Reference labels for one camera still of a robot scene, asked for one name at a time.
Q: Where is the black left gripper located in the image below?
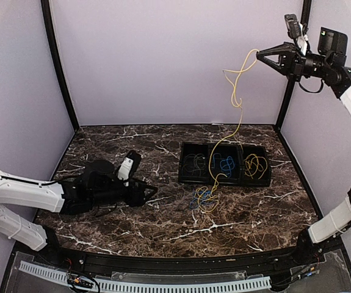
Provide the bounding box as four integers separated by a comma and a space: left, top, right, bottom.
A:
89, 176, 157, 208

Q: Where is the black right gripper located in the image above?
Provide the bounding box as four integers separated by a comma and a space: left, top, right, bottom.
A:
258, 41, 331, 81

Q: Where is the grey thin cable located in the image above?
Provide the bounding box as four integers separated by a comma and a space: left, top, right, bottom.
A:
183, 154, 208, 178

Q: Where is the blue cable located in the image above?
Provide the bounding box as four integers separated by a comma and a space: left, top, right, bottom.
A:
189, 187, 219, 210
210, 152, 236, 179

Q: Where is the white thin cable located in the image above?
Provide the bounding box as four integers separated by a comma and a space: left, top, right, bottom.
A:
192, 154, 208, 175

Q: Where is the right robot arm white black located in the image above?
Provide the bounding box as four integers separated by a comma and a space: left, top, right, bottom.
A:
252, 22, 351, 265

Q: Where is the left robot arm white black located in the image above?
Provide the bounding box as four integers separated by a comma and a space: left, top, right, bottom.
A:
0, 158, 157, 266

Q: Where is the black three-compartment tray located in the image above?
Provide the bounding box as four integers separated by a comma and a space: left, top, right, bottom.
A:
178, 142, 272, 187

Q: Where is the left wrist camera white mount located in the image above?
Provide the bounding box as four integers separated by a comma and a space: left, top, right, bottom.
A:
117, 150, 142, 187

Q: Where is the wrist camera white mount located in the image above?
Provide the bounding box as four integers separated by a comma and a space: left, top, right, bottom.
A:
284, 14, 309, 56
117, 150, 142, 187

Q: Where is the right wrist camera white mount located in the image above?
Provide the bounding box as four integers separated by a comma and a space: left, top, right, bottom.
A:
284, 14, 309, 56

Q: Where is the right black frame post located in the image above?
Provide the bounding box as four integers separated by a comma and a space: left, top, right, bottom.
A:
274, 0, 312, 132

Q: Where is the black frame post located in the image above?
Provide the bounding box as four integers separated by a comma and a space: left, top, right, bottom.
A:
274, 0, 312, 132
40, 0, 80, 132

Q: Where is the white slotted cable duct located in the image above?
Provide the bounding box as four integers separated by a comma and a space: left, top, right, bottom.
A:
18, 261, 272, 292

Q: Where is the black curved front rail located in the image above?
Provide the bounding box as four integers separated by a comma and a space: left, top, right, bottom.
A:
35, 247, 325, 276

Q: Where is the left black frame post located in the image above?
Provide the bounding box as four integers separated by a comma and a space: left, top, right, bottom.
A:
40, 0, 80, 132

